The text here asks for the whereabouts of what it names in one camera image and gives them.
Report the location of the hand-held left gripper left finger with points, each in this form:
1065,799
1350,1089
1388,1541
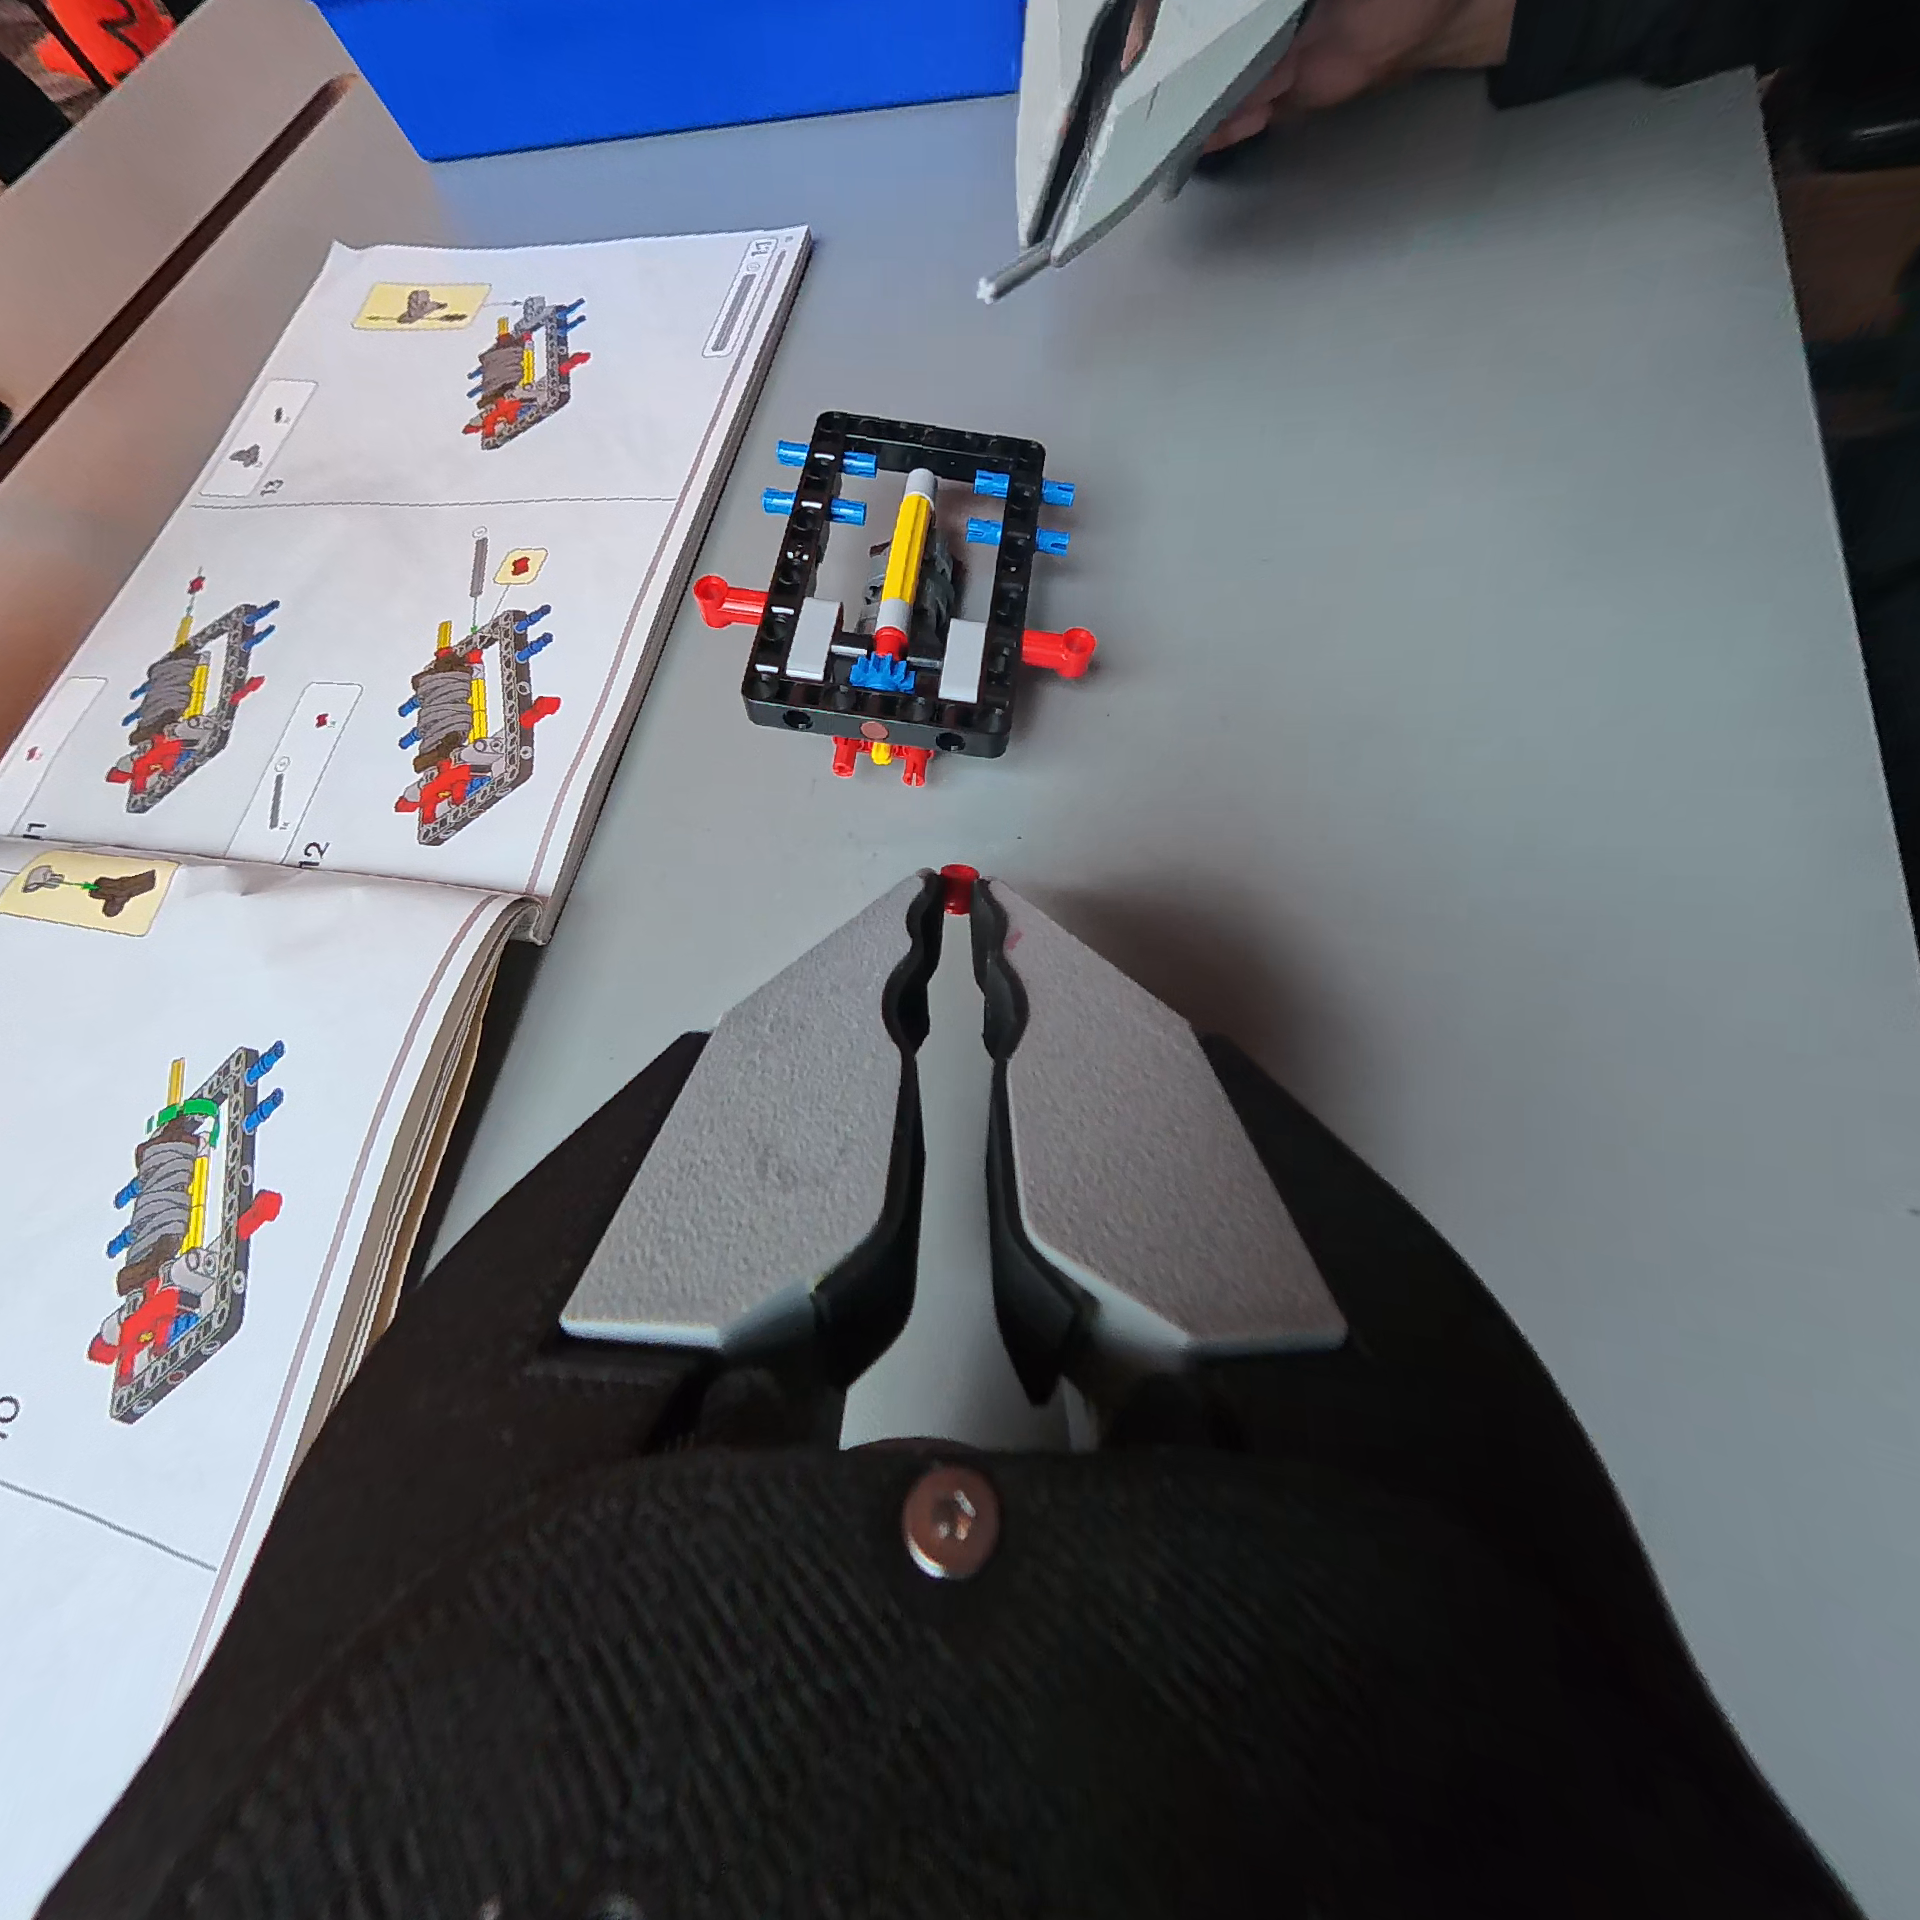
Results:
764,1170

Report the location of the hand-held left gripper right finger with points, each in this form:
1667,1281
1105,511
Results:
1155,1185

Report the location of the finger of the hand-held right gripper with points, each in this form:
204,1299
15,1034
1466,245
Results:
1201,74
1051,91

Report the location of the grey lego axle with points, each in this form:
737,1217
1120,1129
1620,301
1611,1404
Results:
1013,273

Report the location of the red lego bush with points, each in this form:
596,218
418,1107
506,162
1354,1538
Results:
956,889

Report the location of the black lego frame assembly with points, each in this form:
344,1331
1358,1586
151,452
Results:
788,570

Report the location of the lego instruction booklet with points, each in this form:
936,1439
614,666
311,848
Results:
450,524

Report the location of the person's right hand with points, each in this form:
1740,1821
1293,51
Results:
1394,53

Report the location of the blue storage bin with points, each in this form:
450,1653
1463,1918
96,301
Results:
675,60

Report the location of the orange and black object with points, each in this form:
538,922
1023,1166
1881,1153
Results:
90,30

